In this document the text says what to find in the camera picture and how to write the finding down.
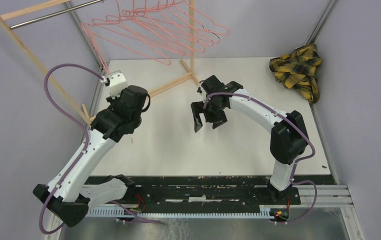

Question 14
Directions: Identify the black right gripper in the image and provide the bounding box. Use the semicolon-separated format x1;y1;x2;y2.
190;99;228;132

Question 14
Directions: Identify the pink wire hanger with hook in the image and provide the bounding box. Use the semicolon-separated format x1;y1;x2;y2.
80;22;111;74

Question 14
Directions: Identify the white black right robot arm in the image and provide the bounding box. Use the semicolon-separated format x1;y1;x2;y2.
190;75;313;204

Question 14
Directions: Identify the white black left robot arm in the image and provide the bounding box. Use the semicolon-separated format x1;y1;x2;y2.
33;85;151;227

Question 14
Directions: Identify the yellow plaid shirt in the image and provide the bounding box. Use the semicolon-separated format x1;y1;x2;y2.
268;43;323;104

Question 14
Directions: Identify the metal rack rod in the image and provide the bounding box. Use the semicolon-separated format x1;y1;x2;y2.
9;0;103;30

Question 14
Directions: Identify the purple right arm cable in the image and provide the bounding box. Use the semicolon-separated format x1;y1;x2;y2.
203;92;319;226

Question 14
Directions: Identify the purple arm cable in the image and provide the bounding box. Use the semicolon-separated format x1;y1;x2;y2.
203;92;319;226
38;63;167;236

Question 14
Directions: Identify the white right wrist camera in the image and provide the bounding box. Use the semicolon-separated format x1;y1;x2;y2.
196;80;205;96

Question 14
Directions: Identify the wooden clothes rack frame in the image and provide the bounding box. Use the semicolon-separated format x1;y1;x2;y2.
0;0;199;125

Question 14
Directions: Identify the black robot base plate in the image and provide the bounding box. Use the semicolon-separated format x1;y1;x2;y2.
84;175;337;215

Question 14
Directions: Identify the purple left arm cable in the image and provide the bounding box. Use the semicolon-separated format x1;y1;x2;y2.
38;63;167;236

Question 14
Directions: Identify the white slotted cable duct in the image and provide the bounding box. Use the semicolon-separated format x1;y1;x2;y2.
86;205;279;220

